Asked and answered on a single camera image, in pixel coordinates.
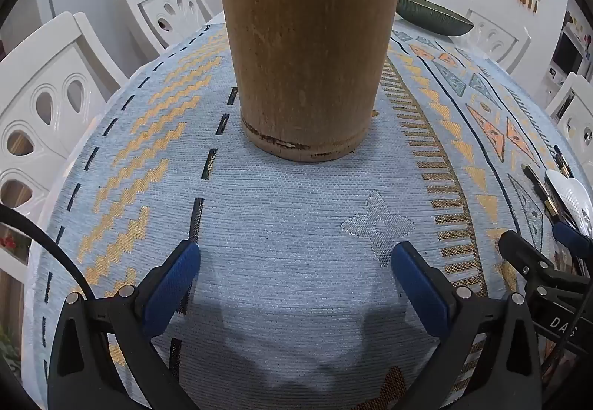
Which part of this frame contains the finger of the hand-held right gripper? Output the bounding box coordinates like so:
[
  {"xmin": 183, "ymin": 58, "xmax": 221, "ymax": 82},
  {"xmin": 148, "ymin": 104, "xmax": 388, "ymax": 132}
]
[
  {"xmin": 552, "ymin": 221, "xmax": 593, "ymax": 276},
  {"xmin": 498, "ymin": 229, "xmax": 593, "ymax": 300}
]

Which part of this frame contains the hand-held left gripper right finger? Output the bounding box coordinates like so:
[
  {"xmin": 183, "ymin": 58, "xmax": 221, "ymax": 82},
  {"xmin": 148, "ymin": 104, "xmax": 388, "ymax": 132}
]
[{"xmin": 390, "ymin": 241, "xmax": 543, "ymax": 410}]

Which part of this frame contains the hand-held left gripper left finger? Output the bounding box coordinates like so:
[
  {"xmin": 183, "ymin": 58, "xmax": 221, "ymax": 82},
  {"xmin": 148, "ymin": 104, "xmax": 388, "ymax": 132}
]
[{"xmin": 47, "ymin": 239, "xmax": 202, "ymax": 410}]

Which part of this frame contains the wooden utensil holder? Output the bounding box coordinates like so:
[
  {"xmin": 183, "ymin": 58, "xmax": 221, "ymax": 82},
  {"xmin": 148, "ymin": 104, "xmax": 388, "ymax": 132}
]
[{"xmin": 217, "ymin": 0, "xmax": 403, "ymax": 163}]

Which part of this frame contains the patterned blue tablecloth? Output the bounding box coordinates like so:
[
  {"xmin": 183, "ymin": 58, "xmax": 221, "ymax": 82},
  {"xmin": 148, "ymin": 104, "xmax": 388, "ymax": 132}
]
[{"xmin": 21, "ymin": 11, "xmax": 593, "ymax": 410}]

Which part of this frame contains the white kitchen appliance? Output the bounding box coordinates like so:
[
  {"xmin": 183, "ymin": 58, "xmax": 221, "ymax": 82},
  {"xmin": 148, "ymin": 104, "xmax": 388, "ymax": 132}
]
[{"xmin": 549, "ymin": 11, "xmax": 593, "ymax": 84}]

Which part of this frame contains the dark green bowl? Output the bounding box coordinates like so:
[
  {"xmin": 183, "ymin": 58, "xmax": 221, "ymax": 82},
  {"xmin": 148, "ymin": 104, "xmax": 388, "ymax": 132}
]
[{"xmin": 395, "ymin": 0, "xmax": 476, "ymax": 37}]

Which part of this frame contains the black cable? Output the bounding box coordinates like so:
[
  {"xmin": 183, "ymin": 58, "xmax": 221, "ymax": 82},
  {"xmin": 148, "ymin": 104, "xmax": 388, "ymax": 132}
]
[{"xmin": 0, "ymin": 205, "xmax": 96, "ymax": 300}]

